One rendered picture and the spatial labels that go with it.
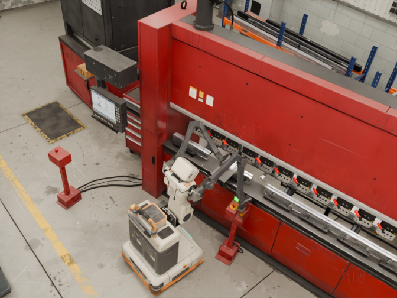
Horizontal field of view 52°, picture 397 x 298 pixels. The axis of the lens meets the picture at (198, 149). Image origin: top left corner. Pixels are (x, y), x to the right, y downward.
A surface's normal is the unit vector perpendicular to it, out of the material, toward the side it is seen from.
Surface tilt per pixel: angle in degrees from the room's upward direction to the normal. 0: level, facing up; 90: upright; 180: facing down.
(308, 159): 90
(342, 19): 90
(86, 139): 0
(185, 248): 0
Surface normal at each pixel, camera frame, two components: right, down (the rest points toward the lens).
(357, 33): -0.76, 0.39
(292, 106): -0.61, 0.50
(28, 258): 0.07, -0.74
